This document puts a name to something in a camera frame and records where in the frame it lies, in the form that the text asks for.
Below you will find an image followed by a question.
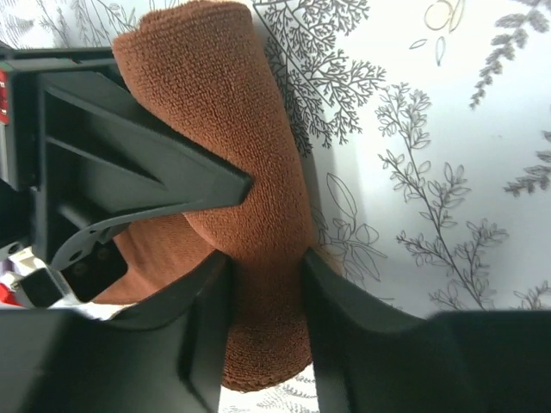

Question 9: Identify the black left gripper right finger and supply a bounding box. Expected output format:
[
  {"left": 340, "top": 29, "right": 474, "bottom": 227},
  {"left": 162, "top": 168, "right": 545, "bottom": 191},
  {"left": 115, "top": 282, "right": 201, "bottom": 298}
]
[{"left": 301, "top": 250, "right": 550, "bottom": 413}]

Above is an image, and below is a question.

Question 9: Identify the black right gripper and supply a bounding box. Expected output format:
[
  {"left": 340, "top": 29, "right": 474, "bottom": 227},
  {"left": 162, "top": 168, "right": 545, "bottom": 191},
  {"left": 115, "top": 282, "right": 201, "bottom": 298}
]
[{"left": 1, "top": 47, "right": 252, "bottom": 307}]

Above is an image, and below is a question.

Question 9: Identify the floral patterned table mat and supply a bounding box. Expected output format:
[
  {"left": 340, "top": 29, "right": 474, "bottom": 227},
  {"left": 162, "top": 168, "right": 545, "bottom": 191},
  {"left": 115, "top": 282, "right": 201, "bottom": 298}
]
[{"left": 1, "top": 1, "right": 550, "bottom": 412}]

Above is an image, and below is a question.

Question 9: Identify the brown towel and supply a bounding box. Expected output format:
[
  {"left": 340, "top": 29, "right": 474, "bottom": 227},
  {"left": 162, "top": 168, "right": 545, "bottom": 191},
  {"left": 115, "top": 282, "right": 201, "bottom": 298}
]
[{"left": 92, "top": 0, "right": 345, "bottom": 393}]

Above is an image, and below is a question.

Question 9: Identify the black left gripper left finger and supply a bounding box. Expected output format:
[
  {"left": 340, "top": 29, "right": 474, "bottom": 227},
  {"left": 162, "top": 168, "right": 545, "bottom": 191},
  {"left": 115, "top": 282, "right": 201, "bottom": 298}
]
[{"left": 1, "top": 252, "right": 232, "bottom": 412}]

